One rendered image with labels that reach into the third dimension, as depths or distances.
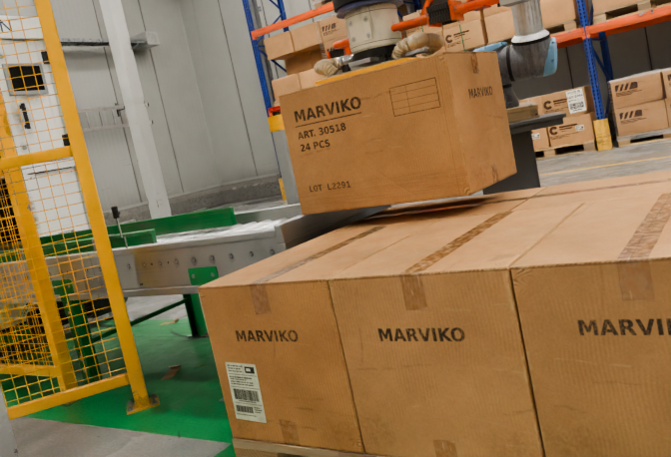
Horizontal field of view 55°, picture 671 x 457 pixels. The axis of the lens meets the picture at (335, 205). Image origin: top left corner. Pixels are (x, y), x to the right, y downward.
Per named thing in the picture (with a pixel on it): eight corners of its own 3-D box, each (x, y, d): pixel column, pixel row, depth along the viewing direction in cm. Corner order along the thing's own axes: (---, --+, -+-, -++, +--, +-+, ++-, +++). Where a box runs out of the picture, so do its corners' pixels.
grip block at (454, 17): (426, 27, 192) (422, 7, 192) (440, 27, 200) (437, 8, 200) (452, 19, 188) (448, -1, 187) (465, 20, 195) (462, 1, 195)
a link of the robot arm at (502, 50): (479, 88, 285) (474, 47, 282) (519, 81, 278) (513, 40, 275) (471, 90, 272) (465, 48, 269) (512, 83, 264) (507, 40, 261)
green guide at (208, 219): (36, 251, 379) (32, 237, 378) (52, 247, 388) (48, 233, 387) (233, 225, 288) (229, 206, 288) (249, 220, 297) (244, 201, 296)
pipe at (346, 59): (316, 76, 209) (313, 58, 208) (356, 74, 229) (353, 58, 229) (407, 51, 189) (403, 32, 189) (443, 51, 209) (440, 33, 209)
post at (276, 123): (312, 323, 308) (267, 117, 298) (320, 319, 313) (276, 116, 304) (324, 323, 304) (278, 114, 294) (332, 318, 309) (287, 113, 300)
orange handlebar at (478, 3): (306, 59, 221) (303, 49, 221) (352, 58, 246) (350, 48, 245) (583, -23, 168) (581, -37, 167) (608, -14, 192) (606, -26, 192)
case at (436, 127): (302, 215, 213) (277, 95, 209) (363, 193, 246) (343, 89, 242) (470, 195, 179) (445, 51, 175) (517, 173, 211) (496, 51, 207)
